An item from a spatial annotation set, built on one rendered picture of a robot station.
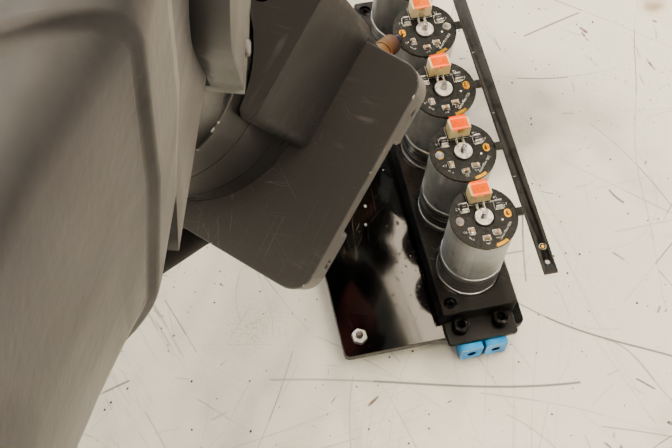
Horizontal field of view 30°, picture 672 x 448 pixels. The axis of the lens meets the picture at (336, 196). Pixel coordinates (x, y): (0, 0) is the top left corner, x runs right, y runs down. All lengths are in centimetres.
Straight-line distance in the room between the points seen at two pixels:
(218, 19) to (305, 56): 12
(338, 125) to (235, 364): 19
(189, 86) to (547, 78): 41
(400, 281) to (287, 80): 23
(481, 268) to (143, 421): 14
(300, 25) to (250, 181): 6
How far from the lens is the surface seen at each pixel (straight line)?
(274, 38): 27
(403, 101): 32
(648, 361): 52
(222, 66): 19
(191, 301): 50
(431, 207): 49
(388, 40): 48
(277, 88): 28
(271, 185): 32
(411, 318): 49
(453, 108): 48
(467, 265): 47
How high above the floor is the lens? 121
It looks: 62 degrees down
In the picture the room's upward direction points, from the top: 6 degrees clockwise
